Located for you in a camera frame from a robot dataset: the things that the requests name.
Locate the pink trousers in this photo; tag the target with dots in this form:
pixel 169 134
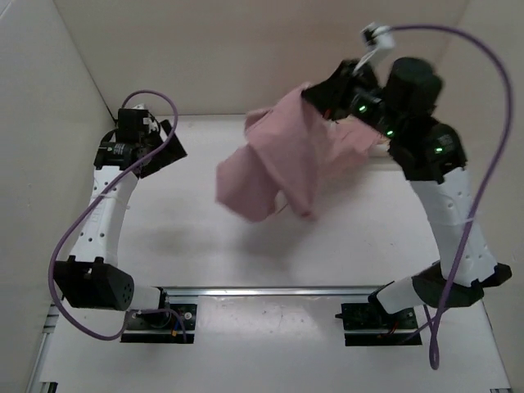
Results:
pixel 290 148

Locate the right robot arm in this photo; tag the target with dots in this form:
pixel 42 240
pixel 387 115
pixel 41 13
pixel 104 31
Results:
pixel 434 163

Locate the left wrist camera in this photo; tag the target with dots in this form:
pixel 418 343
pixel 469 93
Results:
pixel 146 117

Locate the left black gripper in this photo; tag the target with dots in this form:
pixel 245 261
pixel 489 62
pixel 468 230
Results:
pixel 171 151

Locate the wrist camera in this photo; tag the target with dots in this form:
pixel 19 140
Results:
pixel 146 117
pixel 379 42

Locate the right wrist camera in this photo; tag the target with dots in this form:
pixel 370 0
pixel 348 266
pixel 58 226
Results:
pixel 379 42

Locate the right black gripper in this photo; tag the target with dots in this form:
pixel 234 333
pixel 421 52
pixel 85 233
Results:
pixel 327 97

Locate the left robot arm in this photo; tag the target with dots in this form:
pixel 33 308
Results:
pixel 90 277

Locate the aluminium rail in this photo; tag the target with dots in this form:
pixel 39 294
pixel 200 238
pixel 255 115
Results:
pixel 271 291

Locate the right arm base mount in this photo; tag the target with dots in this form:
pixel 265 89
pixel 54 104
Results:
pixel 364 327

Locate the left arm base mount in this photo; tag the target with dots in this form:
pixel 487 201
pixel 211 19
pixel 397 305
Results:
pixel 176 327

